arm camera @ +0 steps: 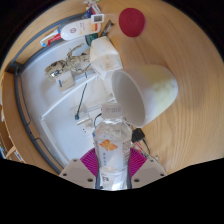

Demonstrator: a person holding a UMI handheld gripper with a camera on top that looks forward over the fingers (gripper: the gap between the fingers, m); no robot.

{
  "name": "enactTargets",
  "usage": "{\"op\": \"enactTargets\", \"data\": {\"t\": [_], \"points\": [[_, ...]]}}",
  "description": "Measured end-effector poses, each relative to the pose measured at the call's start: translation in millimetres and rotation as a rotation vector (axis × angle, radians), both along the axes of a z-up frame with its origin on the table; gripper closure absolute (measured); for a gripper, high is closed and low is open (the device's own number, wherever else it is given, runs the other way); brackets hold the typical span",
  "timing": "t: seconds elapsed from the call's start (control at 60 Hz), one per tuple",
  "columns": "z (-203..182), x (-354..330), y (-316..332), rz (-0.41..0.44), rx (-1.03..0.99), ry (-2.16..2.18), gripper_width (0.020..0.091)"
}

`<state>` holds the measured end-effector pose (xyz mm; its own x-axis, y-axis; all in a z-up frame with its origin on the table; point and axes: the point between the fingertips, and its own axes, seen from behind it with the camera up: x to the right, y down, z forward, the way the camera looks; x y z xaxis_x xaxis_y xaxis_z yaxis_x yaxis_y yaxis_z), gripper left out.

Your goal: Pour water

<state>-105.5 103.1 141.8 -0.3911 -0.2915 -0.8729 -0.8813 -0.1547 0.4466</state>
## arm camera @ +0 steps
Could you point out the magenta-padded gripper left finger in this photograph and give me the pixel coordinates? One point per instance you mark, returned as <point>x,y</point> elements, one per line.
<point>76,170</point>

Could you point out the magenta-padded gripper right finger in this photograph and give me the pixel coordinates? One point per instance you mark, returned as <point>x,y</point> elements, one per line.
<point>148,171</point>

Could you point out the clear plastic water bottle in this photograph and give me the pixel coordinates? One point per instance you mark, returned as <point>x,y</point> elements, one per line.
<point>111,150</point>

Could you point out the small black charger block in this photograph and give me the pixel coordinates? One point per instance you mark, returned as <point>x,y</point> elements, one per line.
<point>138,135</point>

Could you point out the white power strip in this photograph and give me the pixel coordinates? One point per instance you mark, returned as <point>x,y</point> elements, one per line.
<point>87,120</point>

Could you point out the white desk lamp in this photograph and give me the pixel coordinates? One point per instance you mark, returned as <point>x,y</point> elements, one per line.
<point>71,100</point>

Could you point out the pale yellow cup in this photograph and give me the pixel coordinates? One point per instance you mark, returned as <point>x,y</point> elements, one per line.
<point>153,90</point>

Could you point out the wooden tree figurine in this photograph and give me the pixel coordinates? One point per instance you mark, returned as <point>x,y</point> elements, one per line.
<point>71,63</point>

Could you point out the white folded paper box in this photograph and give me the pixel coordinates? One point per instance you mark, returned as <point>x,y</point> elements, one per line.
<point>106,53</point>

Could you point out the white pump lotion bottle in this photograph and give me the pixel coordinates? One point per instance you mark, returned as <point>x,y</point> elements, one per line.
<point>78,29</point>

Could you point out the flat round red coaster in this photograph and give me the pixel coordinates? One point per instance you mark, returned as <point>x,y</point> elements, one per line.
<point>132,22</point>

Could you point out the grey metal bed frame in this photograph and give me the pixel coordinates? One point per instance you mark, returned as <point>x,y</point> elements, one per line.
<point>21,106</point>

